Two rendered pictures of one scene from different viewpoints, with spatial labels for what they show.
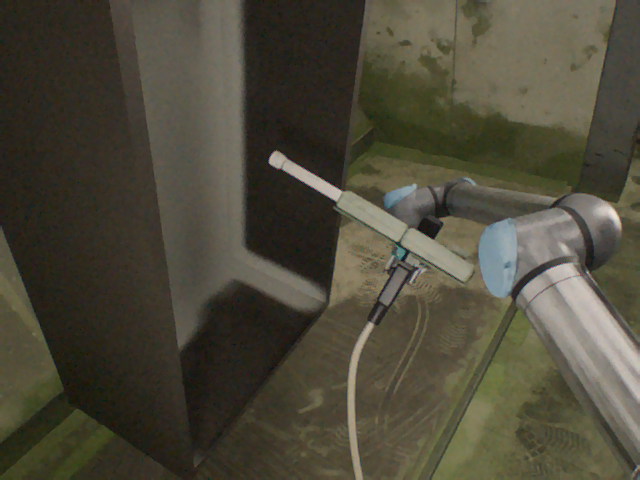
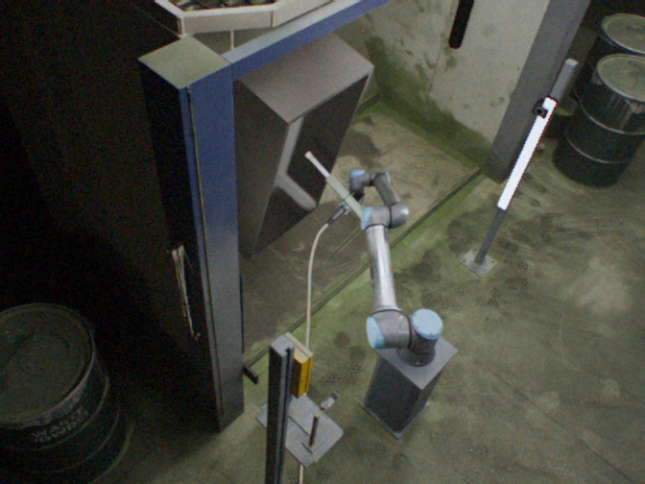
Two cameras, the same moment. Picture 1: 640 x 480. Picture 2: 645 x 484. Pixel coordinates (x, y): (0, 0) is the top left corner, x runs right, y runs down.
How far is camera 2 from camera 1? 2.21 m
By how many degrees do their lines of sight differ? 14
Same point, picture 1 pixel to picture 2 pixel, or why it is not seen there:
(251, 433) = (268, 254)
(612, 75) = (509, 116)
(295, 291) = (303, 198)
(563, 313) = (372, 238)
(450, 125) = (423, 108)
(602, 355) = (375, 252)
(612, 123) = (505, 141)
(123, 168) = (268, 177)
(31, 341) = not seen: hidden behind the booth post
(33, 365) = not seen: hidden behind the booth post
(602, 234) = (395, 219)
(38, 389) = not seen: hidden behind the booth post
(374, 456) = (320, 276)
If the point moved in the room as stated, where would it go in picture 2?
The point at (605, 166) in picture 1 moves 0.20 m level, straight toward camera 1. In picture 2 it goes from (497, 162) to (486, 176)
